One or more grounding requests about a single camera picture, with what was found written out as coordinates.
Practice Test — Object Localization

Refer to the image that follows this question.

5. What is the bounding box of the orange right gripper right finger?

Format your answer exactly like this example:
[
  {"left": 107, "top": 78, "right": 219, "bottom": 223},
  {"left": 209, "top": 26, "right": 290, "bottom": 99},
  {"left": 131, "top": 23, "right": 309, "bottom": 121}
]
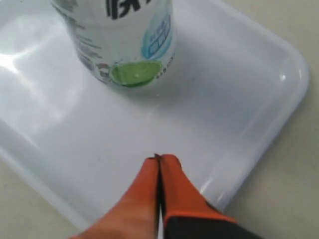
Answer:
[{"left": 159, "top": 154, "right": 259, "bottom": 239}]

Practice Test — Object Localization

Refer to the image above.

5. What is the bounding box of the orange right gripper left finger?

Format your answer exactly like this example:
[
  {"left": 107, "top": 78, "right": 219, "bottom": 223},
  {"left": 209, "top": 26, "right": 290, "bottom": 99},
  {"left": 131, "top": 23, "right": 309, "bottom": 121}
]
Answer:
[{"left": 73, "top": 157, "right": 160, "bottom": 239}]

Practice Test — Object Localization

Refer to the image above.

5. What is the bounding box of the clear plastic drink bottle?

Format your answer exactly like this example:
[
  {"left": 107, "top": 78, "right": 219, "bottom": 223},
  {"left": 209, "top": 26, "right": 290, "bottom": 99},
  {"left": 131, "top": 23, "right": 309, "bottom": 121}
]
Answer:
[{"left": 51, "top": 0, "right": 176, "bottom": 88}]

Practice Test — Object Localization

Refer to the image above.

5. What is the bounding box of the white rectangular plastic tray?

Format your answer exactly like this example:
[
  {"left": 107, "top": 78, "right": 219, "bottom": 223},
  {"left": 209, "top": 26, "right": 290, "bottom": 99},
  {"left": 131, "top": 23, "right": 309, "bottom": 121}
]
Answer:
[{"left": 0, "top": 0, "right": 309, "bottom": 229}]

